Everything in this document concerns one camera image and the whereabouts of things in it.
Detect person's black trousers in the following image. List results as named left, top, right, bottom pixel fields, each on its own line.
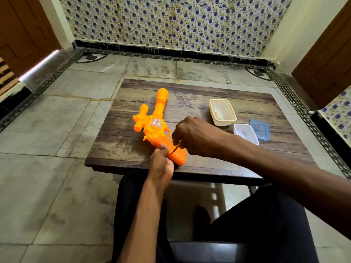
left=111, top=170, right=320, bottom=263

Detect blue plastic lid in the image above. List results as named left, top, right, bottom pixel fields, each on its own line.
left=250, top=119, right=271, bottom=142

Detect small screwdriver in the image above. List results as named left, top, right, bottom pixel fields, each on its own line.
left=171, top=139, right=183, bottom=155

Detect black stool seat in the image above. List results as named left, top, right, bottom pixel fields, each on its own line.
left=169, top=241, right=250, bottom=263

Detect person's left hand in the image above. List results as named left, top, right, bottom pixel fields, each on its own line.
left=148, top=144, right=175, bottom=187

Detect brown wooden door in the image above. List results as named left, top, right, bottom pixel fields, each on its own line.
left=0, top=0, right=61, bottom=77
left=291, top=0, right=351, bottom=110

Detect person's right hand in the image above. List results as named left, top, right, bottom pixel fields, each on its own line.
left=171, top=116, right=233, bottom=157

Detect white plastic container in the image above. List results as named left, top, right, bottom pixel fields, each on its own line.
left=233, top=123, right=260, bottom=146

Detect person's left forearm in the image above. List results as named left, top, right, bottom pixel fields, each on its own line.
left=116, top=178, right=169, bottom=263

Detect orange toy gun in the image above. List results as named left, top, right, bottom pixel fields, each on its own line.
left=132, top=88, right=187, bottom=166

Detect person's right forearm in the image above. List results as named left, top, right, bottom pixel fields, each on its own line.
left=229, top=133, right=351, bottom=240

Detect floral patterned cloth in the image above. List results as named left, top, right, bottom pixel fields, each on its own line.
left=318, top=85, right=351, bottom=141

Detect wooden low table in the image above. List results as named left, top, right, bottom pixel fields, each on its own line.
left=84, top=78, right=318, bottom=187

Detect cream plastic container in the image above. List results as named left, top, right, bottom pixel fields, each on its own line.
left=209, top=99, right=237, bottom=126

